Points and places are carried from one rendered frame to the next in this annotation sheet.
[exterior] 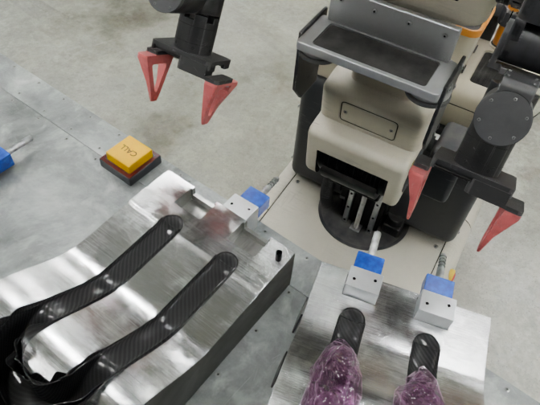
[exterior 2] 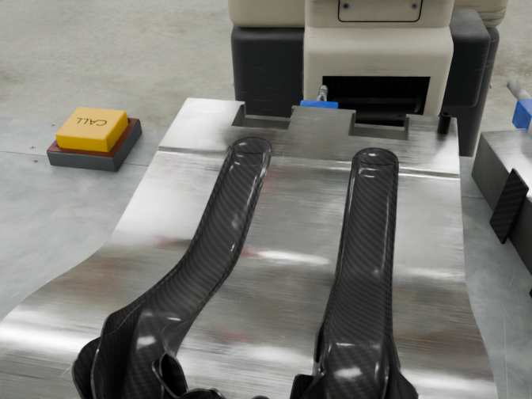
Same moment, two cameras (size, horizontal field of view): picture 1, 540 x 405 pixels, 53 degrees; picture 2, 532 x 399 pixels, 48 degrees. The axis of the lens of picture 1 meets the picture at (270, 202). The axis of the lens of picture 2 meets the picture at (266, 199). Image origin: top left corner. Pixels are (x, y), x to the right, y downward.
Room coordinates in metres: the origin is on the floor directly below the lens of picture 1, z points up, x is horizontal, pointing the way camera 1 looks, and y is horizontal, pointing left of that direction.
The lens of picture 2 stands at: (0.07, 0.28, 1.19)
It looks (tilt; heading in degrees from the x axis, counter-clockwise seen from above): 39 degrees down; 340
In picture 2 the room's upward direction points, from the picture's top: 2 degrees counter-clockwise
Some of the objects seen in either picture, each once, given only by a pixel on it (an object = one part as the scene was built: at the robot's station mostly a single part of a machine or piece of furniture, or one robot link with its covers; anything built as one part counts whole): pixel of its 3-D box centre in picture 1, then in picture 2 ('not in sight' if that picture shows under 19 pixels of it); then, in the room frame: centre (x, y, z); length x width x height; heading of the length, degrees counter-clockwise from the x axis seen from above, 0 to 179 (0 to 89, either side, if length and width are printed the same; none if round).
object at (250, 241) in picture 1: (249, 244); (378, 141); (0.47, 0.03, 0.87); 0.05 x 0.05 x 0.04; 57
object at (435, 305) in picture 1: (437, 287); not in sight; (0.44, -0.27, 0.86); 0.13 x 0.05 x 0.05; 164
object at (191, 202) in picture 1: (197, 209); (264, 131); (0.53, 0.12, 0.87); 0.05 x 0.05 x 0.04; 57
